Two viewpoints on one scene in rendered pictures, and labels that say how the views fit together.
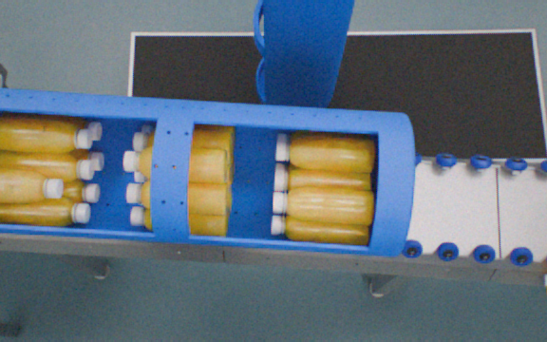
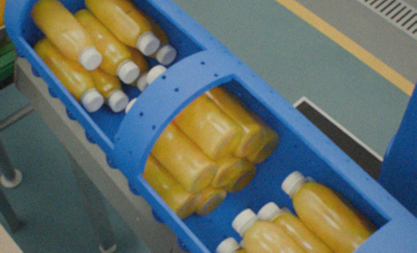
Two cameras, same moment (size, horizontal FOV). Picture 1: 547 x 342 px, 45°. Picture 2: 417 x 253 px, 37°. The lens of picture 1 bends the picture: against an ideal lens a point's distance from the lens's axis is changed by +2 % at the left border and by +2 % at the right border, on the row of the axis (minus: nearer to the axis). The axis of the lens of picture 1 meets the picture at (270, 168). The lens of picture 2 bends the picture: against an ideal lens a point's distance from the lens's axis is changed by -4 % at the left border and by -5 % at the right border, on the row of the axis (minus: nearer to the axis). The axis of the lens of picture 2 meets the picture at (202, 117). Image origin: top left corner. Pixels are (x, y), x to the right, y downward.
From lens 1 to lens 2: 0.46 m
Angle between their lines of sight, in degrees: 28
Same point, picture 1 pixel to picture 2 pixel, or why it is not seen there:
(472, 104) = not seen: outside the picture
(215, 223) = (174, 193)
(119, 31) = (298, 95)
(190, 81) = not seen: hidden behind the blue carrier
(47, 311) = (47, 236)
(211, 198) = (188, 160)
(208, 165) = (210, 124)
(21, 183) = (72, 32)
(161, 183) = (154, 96)
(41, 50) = not seen: hidden behind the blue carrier
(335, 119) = (363, 178)
